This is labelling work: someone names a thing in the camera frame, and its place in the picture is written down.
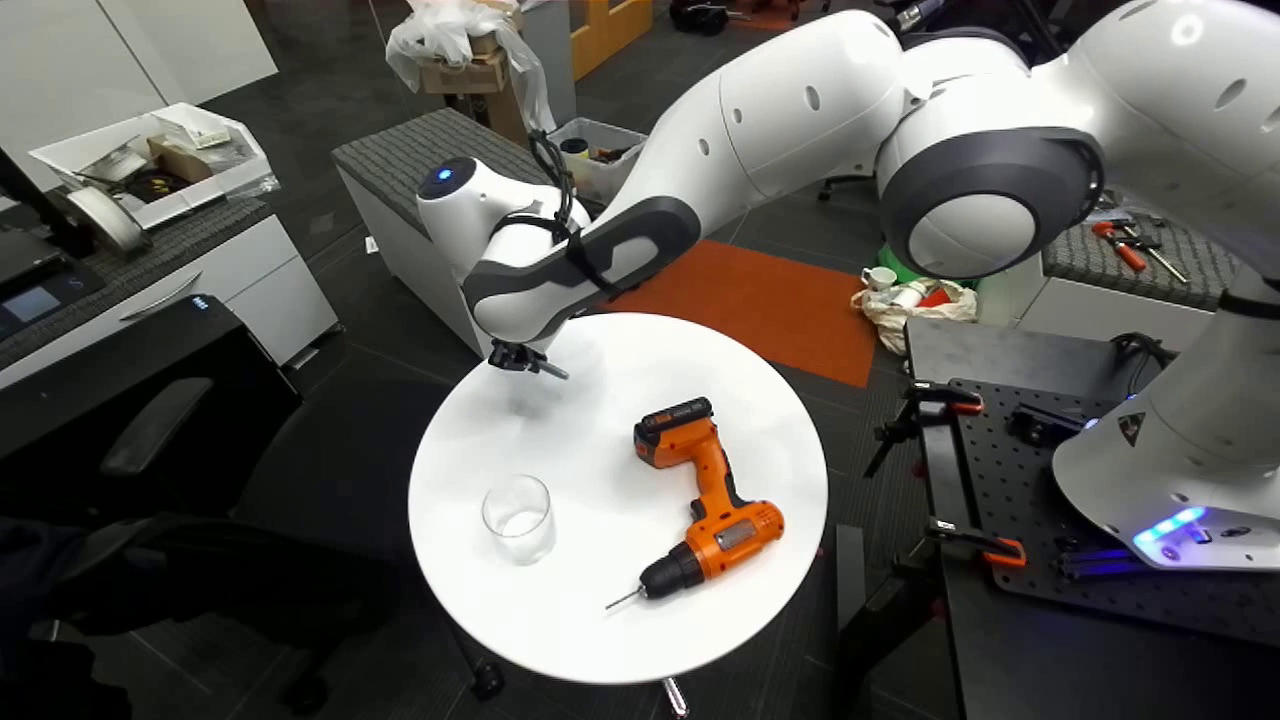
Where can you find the white and green bag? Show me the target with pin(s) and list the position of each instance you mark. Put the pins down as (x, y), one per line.
(923, 301)

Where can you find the white printer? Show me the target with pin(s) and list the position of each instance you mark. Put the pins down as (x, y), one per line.
(266, 287)

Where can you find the brown cardboard box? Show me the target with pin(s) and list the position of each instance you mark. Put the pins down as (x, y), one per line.
(462, 74)

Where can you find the white cabinet with grey cushion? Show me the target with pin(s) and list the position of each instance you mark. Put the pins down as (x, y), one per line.
(401, 172)

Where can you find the clear plastic bin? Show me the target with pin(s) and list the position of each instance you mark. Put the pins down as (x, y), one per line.
(587, 147)

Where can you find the clear glass cup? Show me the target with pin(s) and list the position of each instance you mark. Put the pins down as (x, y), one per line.
(517, 532)

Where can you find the white cabinet with tools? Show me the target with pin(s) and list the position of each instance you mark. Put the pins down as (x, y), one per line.
(1105, 313)

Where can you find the orange wooden cabinet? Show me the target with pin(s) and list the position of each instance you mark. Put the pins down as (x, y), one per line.
(605, 27)

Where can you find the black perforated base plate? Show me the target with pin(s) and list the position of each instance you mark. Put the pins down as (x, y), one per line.
(1027, 495)

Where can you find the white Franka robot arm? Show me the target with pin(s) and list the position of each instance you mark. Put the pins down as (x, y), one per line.
(801, 122)

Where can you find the black office chair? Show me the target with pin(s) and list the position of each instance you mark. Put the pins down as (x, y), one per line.
(175, 345)

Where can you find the grey tape roll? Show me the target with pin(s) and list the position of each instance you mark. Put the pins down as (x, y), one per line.
(106, 223)

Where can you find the white plastic bag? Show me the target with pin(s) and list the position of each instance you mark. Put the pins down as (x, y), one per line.
(435, 40)

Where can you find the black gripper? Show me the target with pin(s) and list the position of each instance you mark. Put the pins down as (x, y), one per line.
(517, 353)

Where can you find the orange black clamp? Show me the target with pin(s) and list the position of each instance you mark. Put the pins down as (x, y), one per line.
(951, 398)
(994, 545)

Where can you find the white storage cabinet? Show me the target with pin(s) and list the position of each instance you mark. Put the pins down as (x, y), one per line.
(83, 55)

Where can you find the black device with blue screen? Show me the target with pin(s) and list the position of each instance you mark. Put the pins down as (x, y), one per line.
(33, 307)

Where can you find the white tray with clutter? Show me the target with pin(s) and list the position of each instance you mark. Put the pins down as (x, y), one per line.
(212, 134)

